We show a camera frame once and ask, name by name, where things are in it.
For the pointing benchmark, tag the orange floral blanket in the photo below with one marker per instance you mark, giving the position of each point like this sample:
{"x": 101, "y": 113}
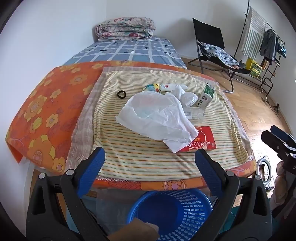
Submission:
{"x": 50, "y": 104}

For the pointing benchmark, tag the yellow plastic crate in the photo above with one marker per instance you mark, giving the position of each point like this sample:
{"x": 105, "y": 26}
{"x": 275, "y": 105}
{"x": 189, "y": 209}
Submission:
{"x": 253, "y": 67}

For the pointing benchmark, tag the teal hanging garment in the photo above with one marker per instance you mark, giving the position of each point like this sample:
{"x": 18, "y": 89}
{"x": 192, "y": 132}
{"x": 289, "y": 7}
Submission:
{"x": 281, "y": 48}

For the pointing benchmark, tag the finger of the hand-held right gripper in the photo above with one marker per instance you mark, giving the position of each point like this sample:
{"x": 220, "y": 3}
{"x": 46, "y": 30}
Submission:
{"x": 283, "y": 133}
{"x": 275, "y": 141}

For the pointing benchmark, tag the blue checked bed sheet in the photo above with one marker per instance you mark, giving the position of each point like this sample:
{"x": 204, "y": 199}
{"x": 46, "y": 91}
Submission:
{"x": 129, "y": 51}

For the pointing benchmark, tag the colourful checked snack packet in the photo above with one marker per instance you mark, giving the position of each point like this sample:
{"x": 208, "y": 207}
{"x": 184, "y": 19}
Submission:
{"x": 151, "y": 88}

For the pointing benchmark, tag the green striped hanging towel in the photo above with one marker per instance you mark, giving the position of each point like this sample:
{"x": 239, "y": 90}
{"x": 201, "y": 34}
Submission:
{"x": 253, "y": 34}

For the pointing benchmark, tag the white plastic bag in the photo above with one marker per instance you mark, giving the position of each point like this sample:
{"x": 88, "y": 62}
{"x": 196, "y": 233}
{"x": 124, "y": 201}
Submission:
{"x": 157, "y": 115}

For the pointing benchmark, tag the beige checked cloth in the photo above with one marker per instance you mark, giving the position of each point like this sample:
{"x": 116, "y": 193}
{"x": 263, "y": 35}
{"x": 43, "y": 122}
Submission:
{"x": 81, "y": 129}

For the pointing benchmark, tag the clear plastic bottle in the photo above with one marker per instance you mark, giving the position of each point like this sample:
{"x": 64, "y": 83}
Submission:
{"x": 196, "y": 114}

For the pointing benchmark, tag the checked chair cushion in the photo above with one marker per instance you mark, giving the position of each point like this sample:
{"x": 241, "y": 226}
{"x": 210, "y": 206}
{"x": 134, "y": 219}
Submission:
{"x": 219, "y": 54}

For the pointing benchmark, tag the green white milk carton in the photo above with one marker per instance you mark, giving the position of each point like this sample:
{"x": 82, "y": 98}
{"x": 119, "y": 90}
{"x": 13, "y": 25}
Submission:
{"x": 204, "y": 97}

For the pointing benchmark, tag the clear plastic wrap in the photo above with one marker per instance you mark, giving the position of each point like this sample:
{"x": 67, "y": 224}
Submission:
{"x": 188, "y": 98}

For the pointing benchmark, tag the dark hanging jacket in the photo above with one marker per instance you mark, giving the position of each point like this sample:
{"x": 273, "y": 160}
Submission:
{"x": 269, "y": 44}

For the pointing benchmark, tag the black drying rack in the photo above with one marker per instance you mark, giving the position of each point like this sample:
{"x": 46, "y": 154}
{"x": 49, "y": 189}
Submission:
{"x": 263, "y": 81}

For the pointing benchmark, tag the black folding chair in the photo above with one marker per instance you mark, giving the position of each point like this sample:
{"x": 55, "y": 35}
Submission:
{"x": 208, "y": 32}

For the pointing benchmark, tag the brown cloth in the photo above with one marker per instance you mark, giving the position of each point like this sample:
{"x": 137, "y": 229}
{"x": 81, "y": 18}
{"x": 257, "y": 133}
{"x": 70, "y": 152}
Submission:
{"x": 131, "y": 231}

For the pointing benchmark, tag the person's right hand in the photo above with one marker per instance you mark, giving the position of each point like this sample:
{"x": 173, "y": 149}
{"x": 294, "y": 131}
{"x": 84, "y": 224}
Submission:
{"x": 278, "y": 185}

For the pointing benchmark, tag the white tube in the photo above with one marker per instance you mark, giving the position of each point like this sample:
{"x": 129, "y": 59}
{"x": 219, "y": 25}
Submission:
{"x": 166, "y": 87}

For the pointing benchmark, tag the blue plastic basket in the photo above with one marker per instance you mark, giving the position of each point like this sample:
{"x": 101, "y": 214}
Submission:
{"x": 166, "y": 208}

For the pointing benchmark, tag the folded floral quilt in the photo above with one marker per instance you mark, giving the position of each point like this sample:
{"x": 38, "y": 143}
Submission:
{"x": 124, "y": 29}

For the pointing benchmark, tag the red box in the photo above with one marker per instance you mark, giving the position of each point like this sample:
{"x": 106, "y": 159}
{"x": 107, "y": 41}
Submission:
{"x": 205, "y": 139}

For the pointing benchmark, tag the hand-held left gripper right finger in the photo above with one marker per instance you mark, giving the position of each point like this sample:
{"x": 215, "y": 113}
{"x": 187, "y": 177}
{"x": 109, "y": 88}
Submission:
{"x": 208, "y": 171}

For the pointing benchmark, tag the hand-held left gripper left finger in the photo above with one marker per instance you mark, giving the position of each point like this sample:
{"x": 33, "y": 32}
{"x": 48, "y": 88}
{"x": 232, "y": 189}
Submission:
{"x": 91, "y": 169}

